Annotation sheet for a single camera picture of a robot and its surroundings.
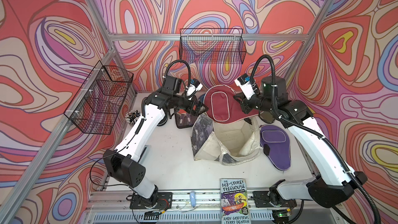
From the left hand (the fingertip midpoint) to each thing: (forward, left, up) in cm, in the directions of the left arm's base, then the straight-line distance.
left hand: (203, 105), depth 73 cm
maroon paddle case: (-4, -9, +3) cm, 10 cm away
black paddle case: (+9, +25, -26) cm, 38 cm away
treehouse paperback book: (-37, -15, -28) cm, 49 cm away
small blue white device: (-34, +5, -28) cm, 44 cm away
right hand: (-2, -15, +6) cm, 16 cm away
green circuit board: (-40, +24, -33) cm, 58 cm away
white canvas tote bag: (-5, -16, -29) cm, 34 cm away
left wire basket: (-1, +53, -2) cm, 53 cm away
